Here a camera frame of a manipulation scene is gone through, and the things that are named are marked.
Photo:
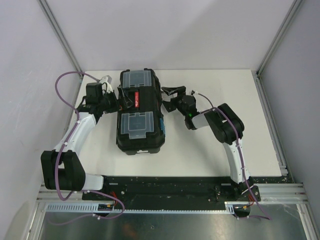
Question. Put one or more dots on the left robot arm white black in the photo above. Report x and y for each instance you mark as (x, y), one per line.
(61, 167)

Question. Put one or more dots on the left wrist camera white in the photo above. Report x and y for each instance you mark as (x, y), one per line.
(107, 80)

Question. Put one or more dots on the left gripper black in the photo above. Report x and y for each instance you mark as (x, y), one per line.
(116, 107)

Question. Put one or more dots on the black plastic toolbox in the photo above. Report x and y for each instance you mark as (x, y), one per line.
(141, 126)

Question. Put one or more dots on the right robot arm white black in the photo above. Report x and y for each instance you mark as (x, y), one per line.
(226, 126)

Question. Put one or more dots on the right aluminium frame post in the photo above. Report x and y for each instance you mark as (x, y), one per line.
(280, 34)

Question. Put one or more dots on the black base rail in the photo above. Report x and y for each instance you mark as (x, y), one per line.
(175, 193)

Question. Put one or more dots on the aluminium frame post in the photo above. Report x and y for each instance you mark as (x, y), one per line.
(280, 34)
(53, 22)

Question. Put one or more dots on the left aluminium frame post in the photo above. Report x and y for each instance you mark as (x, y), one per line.
(53, 22)

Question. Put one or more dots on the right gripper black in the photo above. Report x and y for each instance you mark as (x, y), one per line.
(170, 91)

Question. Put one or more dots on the grey slotted cable duct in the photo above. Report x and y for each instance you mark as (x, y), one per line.
(101, 208)

